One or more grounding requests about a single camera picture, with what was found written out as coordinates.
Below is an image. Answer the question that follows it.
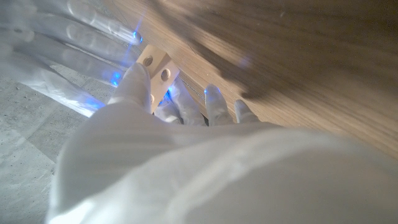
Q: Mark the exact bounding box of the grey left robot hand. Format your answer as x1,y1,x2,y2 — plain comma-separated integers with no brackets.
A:
45,62,398,224

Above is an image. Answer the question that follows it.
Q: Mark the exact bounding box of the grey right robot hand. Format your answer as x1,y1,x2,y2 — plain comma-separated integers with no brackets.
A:
0,0,144,118

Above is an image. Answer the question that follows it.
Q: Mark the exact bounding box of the wooden block with holes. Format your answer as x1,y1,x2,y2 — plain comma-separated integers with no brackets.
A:
136,44,180,114

